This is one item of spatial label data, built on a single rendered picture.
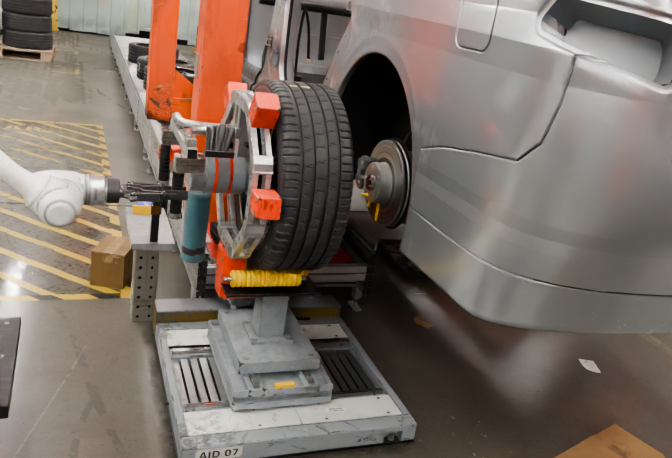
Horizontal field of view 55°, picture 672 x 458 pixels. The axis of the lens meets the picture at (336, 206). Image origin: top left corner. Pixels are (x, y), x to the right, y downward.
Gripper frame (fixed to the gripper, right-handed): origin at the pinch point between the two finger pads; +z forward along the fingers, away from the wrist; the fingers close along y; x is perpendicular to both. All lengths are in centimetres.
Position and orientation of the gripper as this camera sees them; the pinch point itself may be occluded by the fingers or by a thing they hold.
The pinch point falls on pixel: (175, 192)
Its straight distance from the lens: 206.1
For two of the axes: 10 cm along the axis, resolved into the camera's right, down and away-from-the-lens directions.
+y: 3.4, 3.3, -8.8
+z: 9.3, 0.3, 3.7
